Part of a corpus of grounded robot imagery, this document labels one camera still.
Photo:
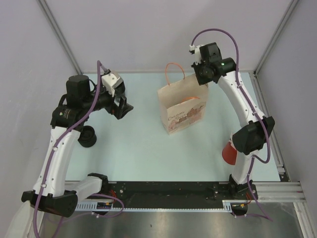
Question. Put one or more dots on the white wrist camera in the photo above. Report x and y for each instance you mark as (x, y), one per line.
(108, 81)
(195, 50)

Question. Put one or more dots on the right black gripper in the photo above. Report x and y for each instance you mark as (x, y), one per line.
(201, 81)

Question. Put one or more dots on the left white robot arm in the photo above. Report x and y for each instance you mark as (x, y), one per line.
(49, 194)

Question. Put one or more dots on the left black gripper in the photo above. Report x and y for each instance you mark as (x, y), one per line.
(113, 109)

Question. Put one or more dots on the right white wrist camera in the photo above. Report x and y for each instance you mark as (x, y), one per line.
(195, 50)

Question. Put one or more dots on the aluminium frame rail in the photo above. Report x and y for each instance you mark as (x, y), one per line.
(280, 192)

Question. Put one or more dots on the paper takeout bag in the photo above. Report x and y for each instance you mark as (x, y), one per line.
(182, 103)

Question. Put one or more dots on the tall black tumbler cup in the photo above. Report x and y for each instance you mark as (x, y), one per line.
(121, 89)

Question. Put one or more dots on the red straw holder cup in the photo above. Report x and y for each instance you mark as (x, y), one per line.
(229, 153)

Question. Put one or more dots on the short black cup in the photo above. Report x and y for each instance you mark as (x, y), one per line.
(87, 137)

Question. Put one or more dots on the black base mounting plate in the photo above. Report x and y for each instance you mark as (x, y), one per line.
(179, 195)

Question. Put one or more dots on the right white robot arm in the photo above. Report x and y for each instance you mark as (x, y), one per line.
(255, 126)

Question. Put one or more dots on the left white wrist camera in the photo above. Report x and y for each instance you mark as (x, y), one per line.
(108, 81)

